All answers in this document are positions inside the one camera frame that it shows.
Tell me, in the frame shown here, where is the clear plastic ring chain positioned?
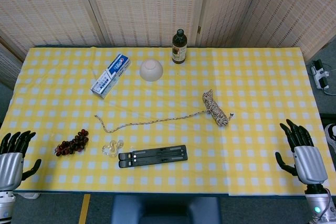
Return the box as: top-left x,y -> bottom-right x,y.
101,139 -> 124,158

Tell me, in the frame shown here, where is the dark brown labelled bottle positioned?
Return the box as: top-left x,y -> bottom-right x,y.
172,28 -> 187,65

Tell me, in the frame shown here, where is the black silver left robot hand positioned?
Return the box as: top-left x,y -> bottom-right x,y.
0,131 -> 42,190

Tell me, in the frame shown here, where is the dark red grape bunch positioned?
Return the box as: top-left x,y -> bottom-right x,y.
54,129 -> 89,157

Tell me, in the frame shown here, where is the beige upturned bowl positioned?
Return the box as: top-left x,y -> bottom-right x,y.
139,59 -> 164,82

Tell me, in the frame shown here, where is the brown white braided rope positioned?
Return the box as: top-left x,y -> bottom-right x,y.
94,89 -> 235,134

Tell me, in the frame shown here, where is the beige woven folding screen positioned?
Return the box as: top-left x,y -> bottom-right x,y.
0,0 -> 336,90

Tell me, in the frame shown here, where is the yellow white checkered tablecloth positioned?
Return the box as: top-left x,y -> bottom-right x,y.
0,47 -> 336,197

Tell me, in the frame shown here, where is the blue white toothpaste box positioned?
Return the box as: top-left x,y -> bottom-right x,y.
90,53 -> 131,99

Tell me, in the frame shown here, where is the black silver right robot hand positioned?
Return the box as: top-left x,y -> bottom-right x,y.
275,119 -> 329,184

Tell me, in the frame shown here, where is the black white sneaker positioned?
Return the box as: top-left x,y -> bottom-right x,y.
324,123 -> 336,154

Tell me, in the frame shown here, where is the black folded laptop stand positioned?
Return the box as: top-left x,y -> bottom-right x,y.
118,144 -> 188,168

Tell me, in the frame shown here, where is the white power strip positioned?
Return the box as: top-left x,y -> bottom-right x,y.
311,60 -> 331,90

